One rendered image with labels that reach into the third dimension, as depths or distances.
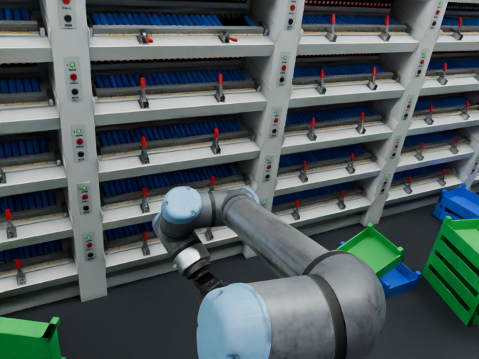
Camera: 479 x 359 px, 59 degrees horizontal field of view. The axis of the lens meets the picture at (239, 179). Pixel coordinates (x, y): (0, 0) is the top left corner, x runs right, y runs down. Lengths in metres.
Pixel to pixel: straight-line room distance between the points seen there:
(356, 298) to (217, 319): 0.16
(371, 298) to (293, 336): 0.12
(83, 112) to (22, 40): 0.24
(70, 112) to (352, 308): 1.03
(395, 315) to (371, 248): 0.30
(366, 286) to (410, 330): 1.29
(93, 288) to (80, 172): 0.49
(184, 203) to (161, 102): 0.51
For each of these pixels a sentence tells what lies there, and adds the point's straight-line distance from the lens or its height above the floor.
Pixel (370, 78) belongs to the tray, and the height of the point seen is 0.77.
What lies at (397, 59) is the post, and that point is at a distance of 2.06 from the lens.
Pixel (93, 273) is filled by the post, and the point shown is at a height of 0.13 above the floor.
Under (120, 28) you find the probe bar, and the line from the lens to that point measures 1.35.
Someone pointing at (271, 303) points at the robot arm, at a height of 0.89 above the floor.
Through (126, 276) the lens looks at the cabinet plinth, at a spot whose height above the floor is 0.04.
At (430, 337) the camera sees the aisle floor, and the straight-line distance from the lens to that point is 1.86.
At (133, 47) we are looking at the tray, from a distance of 1.33.
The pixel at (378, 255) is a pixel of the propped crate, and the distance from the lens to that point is 1.96.
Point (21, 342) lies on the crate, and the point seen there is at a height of 0.17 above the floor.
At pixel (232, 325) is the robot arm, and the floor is 0.88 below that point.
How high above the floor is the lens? 1.24
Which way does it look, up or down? 29 degrees down
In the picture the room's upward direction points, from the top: 6 degrees clockwise
